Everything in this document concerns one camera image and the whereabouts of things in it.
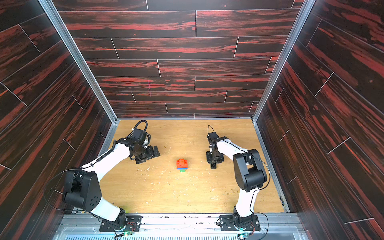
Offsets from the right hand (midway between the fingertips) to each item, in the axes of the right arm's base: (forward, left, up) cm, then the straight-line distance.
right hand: (215, 160), depth 96 cm
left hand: (-4, +37, +9) cm, 39 cm away
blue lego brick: (-8, +21, +2) cm, 22 cm away
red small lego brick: (-7, +21, +11) cm, 25 cm away
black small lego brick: (-5, +2, +3) cm, 7 cm away
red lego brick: (-9, +21, +9) cm, 24 cm away
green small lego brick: (-8, +21, 0) cm, 23 cm away
